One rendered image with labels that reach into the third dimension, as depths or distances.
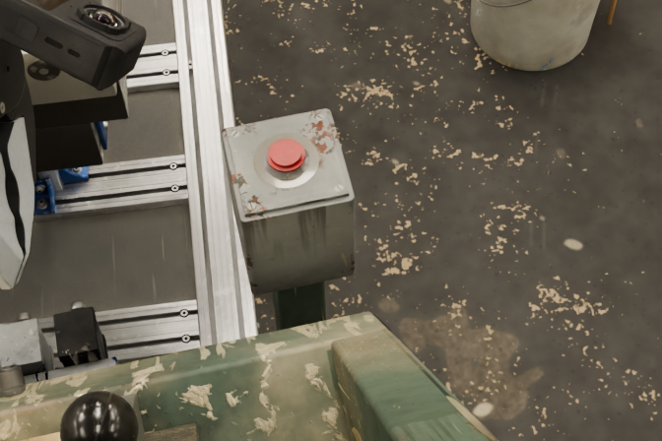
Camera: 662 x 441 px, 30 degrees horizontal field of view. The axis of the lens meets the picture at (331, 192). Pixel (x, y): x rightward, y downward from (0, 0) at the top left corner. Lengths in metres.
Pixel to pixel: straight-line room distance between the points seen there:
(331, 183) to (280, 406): 0.23
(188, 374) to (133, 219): 0.93
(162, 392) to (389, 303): 1.08
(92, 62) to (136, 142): 1.58
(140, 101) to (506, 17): 0.72
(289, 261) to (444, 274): 0.96
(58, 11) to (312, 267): 0.78
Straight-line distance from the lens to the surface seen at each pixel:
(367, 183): 2.36
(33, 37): 0.63
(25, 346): 1.40
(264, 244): 1.29
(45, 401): 1.22
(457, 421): 0.84
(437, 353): 2.20
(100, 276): 2.07
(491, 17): 2.46
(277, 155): 1.26
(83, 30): 0.62
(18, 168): 0.70
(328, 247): 1.33
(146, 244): 2.08
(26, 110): 0.71
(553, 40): 2.46
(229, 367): 1.20
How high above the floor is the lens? 2.00
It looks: 58 degrees down
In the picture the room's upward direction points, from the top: 2 degrees counter-clockwise
